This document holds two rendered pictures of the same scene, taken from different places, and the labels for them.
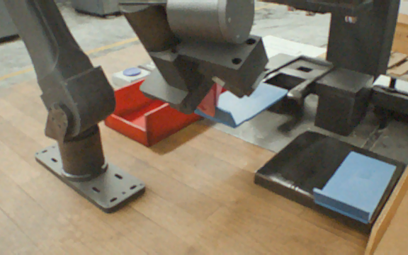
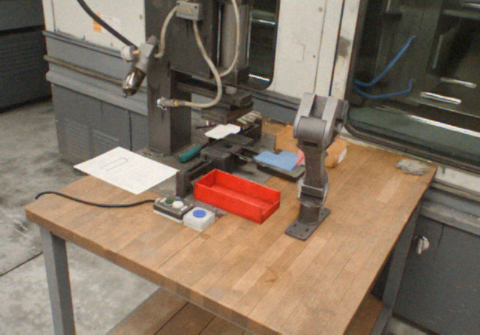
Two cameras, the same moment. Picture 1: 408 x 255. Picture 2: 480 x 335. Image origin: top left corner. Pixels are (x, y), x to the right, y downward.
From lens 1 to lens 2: 1.72 m
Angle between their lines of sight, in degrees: 86
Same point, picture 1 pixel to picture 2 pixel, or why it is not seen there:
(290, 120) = (238, 171)
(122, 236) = (340, 207)
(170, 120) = (265, 194)
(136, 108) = (241, 213)
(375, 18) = (187, 109)
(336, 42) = (174, 133)
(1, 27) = not seen: outside the picture
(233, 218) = not seen: hidden behind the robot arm
